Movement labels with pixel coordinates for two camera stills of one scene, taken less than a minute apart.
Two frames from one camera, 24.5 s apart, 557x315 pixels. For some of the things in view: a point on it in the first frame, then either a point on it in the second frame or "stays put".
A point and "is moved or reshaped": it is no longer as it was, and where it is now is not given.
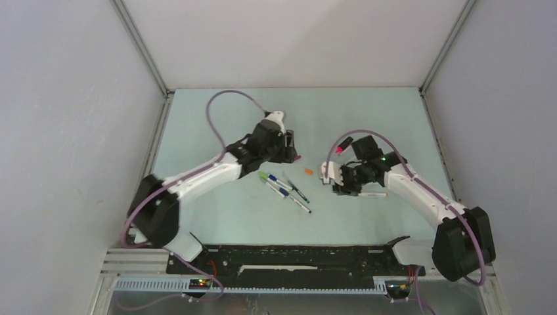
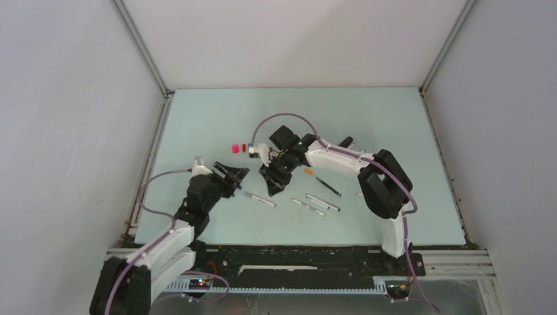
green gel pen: x=287 y=178 -> x=326 y=185
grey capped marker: x=274 y=188 is moved or reshaped
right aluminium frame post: x=441 y=55 stays put
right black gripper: x=345 y=189 -> x=275 y=183
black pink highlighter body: x=346 y=142 stays put
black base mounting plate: x=297 y=266 stays put
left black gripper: x=286 y=155 -> x=233 y=176
